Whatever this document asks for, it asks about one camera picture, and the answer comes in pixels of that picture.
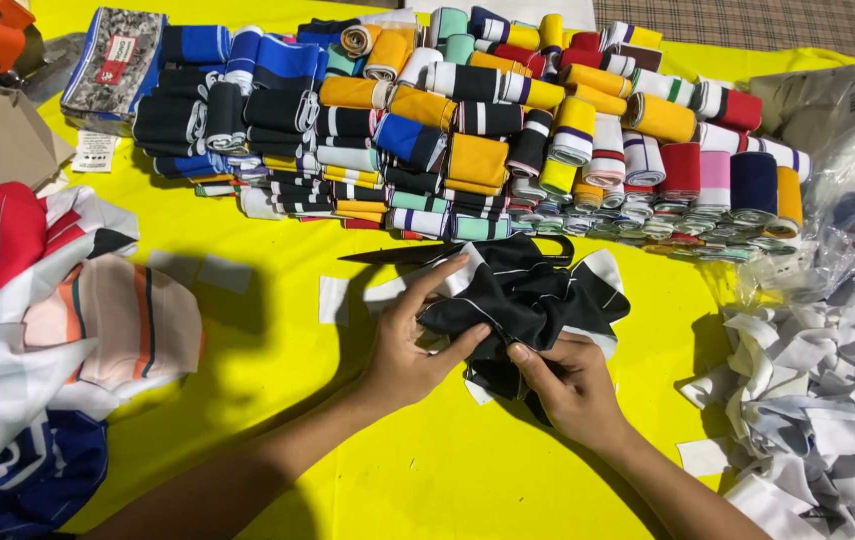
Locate person's right hand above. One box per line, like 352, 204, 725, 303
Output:
507, 332, 632, 452

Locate person's left hand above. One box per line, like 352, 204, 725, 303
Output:
357, 252, 493, 412

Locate black white-striped rib fabric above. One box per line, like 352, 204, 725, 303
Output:
364, 234, 631, 427

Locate small white fabric piece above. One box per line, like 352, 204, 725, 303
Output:
318, 275, 350, 327

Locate yellow table cloth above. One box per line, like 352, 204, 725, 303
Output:
28, 0, 855, 540

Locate black scissors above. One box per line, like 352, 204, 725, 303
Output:
337, 234, 575, 268

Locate white fabric scrap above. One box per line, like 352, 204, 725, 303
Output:
676, 437, 733, 479

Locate white fabric rectangle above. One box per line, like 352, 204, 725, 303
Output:
147, 249, 200, 286
197, 254, 254, 295

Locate heap of white fabric strips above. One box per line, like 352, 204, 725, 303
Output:
676, 281, 855, 540

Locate pile of colourful rib rolls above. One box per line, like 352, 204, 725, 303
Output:
132, 6, 812, 264

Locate clear plastic bags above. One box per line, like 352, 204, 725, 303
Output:
735, 64, 855, 310

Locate heap of printed jersey fabric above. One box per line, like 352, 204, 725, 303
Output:
0, 163, 207, 540

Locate white paper label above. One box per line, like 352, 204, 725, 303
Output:
71, 130, 121, 174

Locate brown checked cloth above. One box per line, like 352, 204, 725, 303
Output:
594, 0, 855, 73

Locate camouflage print packet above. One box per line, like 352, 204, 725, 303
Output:
60, 6, 169, 138

